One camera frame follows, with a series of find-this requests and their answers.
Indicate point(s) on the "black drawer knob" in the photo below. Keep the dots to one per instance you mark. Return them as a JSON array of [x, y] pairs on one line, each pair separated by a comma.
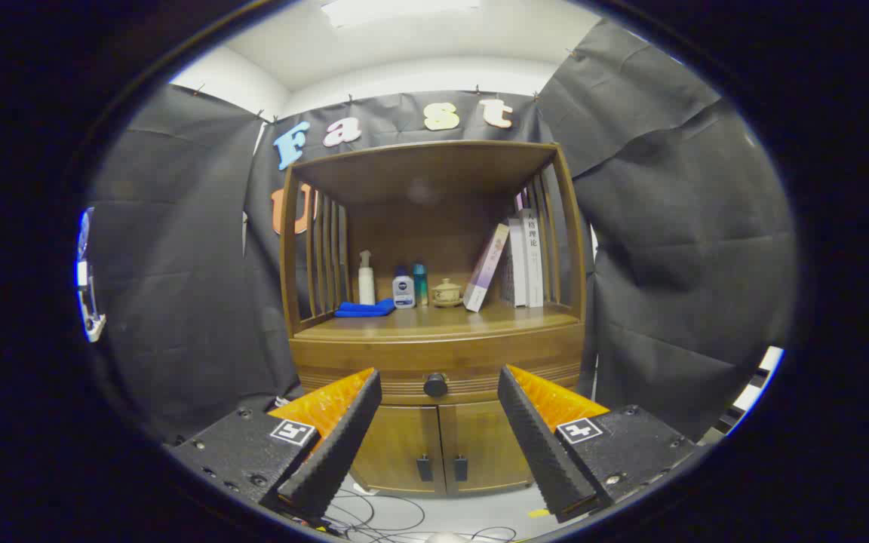
[[435, 385]]

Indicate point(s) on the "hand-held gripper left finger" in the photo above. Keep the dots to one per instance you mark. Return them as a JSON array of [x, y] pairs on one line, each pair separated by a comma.
[[336, 452]]

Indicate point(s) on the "white book black lettering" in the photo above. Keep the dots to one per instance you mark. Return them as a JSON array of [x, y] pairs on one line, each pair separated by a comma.
[[532, 264]]

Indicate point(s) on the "white black striped board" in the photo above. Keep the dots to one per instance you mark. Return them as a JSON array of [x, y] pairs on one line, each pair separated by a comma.
[[751, 392]]

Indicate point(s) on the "blue folded cloth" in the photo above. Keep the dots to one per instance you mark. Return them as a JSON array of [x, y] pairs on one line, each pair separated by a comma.
[[363, 308]]

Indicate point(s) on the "patterned cover book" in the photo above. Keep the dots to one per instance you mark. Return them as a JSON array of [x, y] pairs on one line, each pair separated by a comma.
[[508, 283]]

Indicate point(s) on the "white pump bottle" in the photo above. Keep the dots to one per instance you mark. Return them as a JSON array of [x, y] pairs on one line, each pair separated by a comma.
[[366, 290]]

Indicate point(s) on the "white bottle blue cap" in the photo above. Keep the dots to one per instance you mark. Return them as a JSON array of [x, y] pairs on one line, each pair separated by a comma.
[[403, 292]]

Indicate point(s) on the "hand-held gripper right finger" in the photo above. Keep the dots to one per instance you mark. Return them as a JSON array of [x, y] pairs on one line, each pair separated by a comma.
[[540, 445]]

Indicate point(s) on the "beige lidded teacup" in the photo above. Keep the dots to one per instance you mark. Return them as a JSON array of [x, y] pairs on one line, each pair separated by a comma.
[[447, 294]]

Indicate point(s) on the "wooden countertop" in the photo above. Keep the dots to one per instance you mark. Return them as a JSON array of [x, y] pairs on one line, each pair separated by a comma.
[[434, 320]]

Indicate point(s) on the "wooden drawer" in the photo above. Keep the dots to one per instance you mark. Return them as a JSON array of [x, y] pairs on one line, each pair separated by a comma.
[[404, 354]]

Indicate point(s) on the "teal bottle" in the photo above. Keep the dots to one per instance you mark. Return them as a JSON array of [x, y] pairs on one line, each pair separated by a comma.
[[420, 286]]

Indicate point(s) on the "white grey equipment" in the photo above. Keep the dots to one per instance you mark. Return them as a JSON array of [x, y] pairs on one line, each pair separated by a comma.
[[87, 302]]

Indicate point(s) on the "ceiling light panel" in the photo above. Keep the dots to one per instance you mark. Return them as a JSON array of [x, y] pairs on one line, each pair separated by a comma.
[[397, 11]]

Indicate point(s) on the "plain white book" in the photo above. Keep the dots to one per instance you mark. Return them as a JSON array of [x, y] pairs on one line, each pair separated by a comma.
[[516, 264]]

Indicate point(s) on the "purple white book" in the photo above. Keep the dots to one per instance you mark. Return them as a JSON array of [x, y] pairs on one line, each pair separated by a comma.
[[483, 271]]

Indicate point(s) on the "wooden cabinet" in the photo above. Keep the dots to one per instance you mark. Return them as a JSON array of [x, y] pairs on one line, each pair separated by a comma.
[[434, 173]]

